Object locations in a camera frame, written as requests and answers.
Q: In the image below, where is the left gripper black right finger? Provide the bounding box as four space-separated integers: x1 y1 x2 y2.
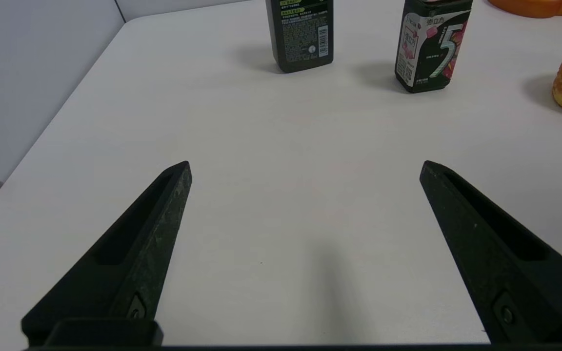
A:
419 160 562 346

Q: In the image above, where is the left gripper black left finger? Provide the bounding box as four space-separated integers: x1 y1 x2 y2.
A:
21 161 193 348

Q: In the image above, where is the black square bottle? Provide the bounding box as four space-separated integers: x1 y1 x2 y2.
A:
265 0 334 74

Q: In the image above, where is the black gum box with 5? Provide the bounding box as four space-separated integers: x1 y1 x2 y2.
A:
395 0 473 94

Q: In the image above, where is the white bread slice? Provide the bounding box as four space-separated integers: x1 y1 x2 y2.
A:
487 0 562 19

